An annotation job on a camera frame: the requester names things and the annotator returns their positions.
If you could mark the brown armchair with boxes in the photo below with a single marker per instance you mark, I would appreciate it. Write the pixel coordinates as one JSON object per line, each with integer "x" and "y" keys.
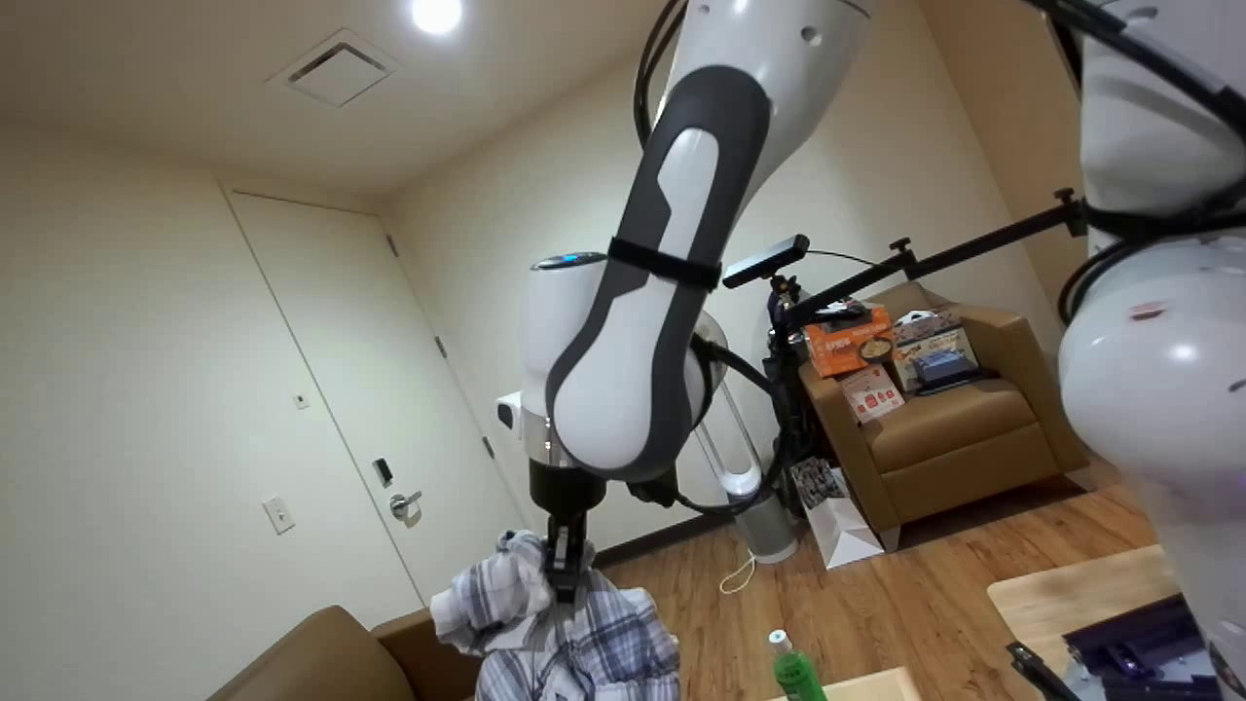
{"x": 960, "y": 443}

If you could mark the white tower fan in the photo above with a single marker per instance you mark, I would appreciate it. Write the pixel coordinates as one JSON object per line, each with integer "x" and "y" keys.
{"x": 759, "y": 514}

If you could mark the white light switch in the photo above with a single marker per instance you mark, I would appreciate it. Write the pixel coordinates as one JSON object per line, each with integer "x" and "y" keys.
{"x": 276, "y": 517}

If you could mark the black door lock keypad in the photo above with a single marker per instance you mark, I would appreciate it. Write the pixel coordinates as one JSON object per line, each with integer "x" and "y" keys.
{"x": 384, "y": 473}

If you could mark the white room door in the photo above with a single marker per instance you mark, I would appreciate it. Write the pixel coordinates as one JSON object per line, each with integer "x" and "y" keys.
{"x": 353, "y": 393}

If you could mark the purple dark case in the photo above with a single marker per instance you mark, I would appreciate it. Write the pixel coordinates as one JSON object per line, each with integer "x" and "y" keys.
{"x": 1130, "y": 647}

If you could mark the round ceiling light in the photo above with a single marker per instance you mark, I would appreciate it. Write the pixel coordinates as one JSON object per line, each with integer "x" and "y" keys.
{"x": 433, "y": 15}

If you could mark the orange box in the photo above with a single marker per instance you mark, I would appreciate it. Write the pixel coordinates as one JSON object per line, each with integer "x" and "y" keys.
{"x": 837, "y": 347}

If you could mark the black stand leg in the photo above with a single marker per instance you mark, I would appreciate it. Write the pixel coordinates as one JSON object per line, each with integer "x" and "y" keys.
{"x": 1035, "y": 676}

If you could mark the red and white box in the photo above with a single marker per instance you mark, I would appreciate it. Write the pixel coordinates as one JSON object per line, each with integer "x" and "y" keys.
{"x": 873, "y": 395}

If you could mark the black tripod boom stand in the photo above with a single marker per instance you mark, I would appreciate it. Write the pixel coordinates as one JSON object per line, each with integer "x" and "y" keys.
{"x": 960, "y": 247}

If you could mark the square ceiling vent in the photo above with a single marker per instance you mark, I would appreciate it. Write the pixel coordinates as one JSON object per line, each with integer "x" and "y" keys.
{"x": 337, "y": 73}

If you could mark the brown leather armchair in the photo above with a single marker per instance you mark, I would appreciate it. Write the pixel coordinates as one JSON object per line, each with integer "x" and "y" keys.
{"x": 325, "y": 664}

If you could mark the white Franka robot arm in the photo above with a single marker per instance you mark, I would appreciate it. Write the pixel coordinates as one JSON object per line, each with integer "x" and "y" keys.
{"x": 646, "y": 364}

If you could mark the white paper bag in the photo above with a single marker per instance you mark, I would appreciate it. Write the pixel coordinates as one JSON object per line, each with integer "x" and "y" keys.
{"x": 843, "y": 533}

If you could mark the black stereo camera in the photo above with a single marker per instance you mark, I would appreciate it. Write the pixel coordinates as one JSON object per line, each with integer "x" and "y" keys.
{"x": 769, "y": 260}

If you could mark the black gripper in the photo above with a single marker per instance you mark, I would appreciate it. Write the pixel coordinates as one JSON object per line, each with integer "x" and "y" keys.
{"x": 567, "y": 493}

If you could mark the plaid checkered cloth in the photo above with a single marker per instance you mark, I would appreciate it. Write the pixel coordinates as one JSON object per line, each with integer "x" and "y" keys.
{"x": 595, "y": 647}

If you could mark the grey blue box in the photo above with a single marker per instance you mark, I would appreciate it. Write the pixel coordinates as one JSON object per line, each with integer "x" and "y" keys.
{"x": 935, "y": 356}

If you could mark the green plastic bottle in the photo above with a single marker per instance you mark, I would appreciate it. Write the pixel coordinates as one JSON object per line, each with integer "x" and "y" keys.
{"x": 795, "y": 676}

